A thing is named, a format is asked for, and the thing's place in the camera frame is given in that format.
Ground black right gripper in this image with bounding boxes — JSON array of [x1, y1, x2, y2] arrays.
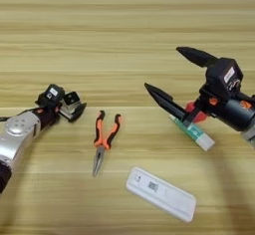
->
[[143, 46, 255, 133]]

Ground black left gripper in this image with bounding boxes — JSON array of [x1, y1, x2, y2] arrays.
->
[[34, 102, 88, 131]]

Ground small black square box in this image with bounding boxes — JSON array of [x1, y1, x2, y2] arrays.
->
[[61, 91, 83, 117]]

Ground white USB modem dongle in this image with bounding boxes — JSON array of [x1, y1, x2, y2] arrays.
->
[[125, 165, 197, 223]]

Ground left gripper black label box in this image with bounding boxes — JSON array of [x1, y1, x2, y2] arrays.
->
[[44, 83, 66, 107]]

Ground orange black needle-nose pliers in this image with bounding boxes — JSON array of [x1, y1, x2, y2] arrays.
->
[[92, 110, 123, 177]]

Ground green white glue stick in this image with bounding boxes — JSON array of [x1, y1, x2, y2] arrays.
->
[[167, 114, 216, 152]]

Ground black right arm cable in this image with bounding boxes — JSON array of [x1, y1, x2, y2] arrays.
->
[[234, 91, 255, 104]]

